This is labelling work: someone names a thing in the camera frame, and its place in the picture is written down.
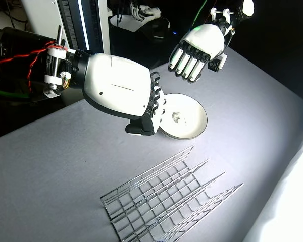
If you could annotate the spare white robot hand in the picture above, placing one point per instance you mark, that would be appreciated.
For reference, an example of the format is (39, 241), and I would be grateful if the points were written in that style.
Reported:
(151, 11)

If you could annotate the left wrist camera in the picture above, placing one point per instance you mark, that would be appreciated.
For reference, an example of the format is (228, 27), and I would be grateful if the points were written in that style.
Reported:
(217, 64)

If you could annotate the white paper sheet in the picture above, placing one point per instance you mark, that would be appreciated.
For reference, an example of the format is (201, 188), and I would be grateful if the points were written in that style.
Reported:
(126, 22)

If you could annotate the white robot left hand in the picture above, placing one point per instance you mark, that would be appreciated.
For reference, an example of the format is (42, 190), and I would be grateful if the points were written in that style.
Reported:
(204, 37)

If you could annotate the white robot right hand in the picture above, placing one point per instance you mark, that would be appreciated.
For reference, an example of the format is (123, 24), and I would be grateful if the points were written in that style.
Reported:
(113, 83)

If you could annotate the white robot column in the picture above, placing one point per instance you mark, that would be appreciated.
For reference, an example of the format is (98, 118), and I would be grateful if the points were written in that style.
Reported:
(40, 20)

